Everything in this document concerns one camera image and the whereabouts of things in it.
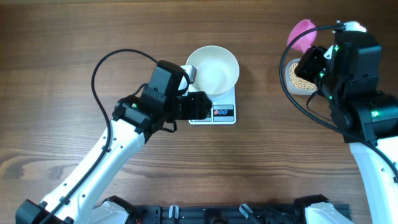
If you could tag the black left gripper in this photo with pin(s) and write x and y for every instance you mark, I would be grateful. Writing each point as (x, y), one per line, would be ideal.
(197, 104)

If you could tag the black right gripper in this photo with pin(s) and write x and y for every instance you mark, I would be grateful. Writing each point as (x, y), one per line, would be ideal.
(314, 55)

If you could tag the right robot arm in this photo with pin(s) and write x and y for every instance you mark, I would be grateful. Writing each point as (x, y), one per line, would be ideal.
(347, 77)

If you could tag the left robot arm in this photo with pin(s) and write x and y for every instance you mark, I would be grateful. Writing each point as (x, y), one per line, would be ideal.
(165, 99)

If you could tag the white digital kitchen scale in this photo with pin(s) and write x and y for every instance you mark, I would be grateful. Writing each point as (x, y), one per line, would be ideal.
(223, 111)

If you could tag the white bowl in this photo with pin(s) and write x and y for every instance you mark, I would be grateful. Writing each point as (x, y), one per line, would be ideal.
(217, 69)

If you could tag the soybeans in container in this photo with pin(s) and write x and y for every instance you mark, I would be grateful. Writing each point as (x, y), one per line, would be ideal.
(298, 82)

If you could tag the clear plastic container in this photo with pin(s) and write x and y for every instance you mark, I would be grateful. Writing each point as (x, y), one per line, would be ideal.
(292, 90)

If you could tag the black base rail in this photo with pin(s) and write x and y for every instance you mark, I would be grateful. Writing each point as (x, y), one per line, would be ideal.
(282, 213)

